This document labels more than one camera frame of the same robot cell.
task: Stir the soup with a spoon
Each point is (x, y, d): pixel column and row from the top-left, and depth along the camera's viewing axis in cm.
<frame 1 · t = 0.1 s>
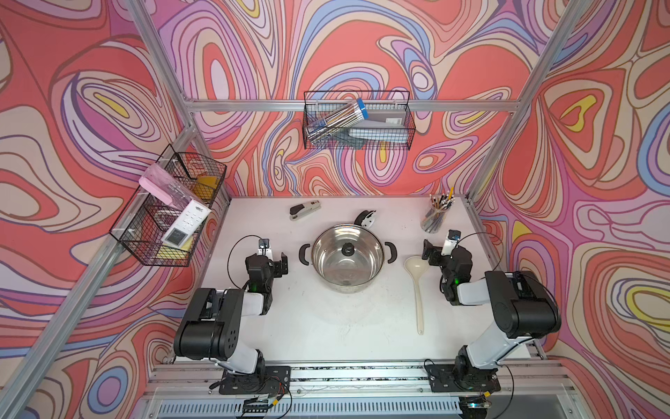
left hand: (271, 254, 94), fingers open
right hand: (438, 246, 96), fingers open
stainless steel pot: (390, 250, 90), point 13 cm above the table
cream plastic ladle: (417, 267, 97), point 3 cm above the table
grey black stapler: (303, 210, 114), point 5 cm above the table
pen cup with pencils: (438, 209, 100), point 15 cm above the table

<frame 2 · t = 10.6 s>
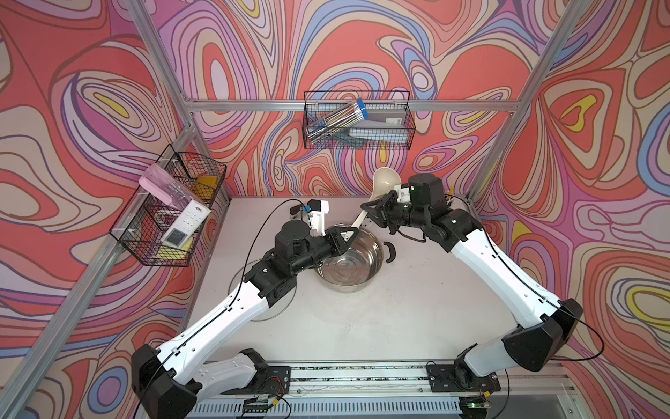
left hand: (361, 231, 63), fingers closed
right hand: (360, 214, 69), fingers closed
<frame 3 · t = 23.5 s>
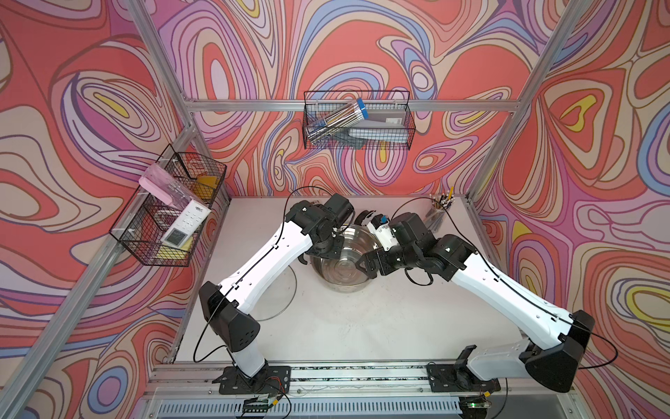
left hand: (333, 252, 75), fingers closed
right hand: (372, 266, 72), fingers open
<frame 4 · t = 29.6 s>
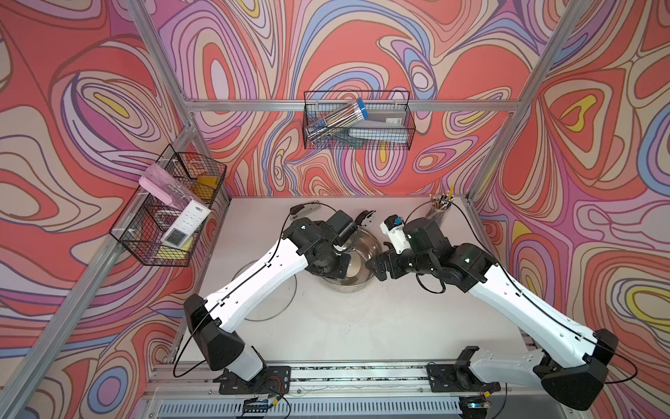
left hand: (343, 273, 71), fingers closed
right hand: (382, 265, 71), fingers open
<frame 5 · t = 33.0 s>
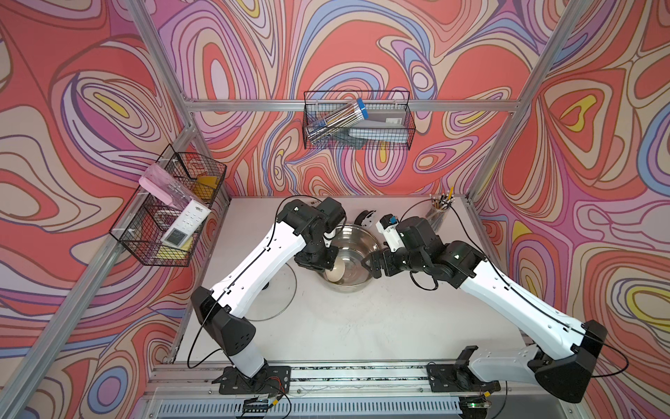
left hand: (328, 269, 71), fingers closed
right hand: (378, 264, 72), fingers open
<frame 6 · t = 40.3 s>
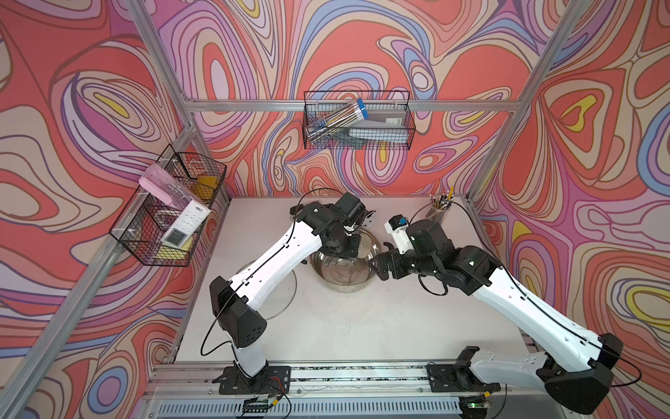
left hand: (355, 253, 75), fingers closed
right hand: (385, 265, 70), fingers open
